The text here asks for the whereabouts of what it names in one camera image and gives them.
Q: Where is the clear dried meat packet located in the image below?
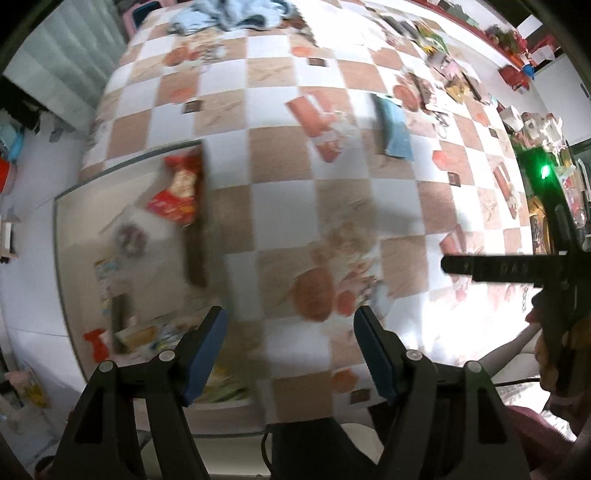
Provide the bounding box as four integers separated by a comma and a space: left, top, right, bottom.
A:
110, 293, 129, 355

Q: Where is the translucent chocolate snack packet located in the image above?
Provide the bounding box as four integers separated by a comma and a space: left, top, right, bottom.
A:
98, 205, 183, 288

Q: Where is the dark red snack bag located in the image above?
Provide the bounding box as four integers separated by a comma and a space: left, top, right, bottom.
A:
145, 150, 204, 226

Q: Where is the red snack packet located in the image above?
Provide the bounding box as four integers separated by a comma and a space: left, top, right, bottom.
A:
83, 328, 110, 363

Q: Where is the person's right hand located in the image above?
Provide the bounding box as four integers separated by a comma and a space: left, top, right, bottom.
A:
535, 316, 590, 433

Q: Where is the snack pile basket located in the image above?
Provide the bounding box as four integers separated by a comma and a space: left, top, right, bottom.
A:
498, 106, 590, 253

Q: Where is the cardboard box tray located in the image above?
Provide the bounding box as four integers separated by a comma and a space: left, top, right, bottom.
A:
54, 140, 257, 411

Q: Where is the colourful candy packet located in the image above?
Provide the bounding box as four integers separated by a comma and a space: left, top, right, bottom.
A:
93, 258, 120, 317

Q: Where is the checkered tablecloth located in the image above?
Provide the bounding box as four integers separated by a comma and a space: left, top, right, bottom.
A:
84, 1, 534, 421

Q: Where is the light blue snack packet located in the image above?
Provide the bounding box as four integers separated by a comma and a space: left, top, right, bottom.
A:
370, 94, 414, 162

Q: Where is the red bucket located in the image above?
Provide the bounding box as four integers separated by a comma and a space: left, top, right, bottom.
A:
0, 158, 17, 195

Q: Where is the green curtain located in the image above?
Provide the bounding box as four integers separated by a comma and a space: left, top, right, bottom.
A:
3, 1, 127, 133

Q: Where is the blue cloth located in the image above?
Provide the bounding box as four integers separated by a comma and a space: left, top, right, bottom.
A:
167, 0, 297, 36

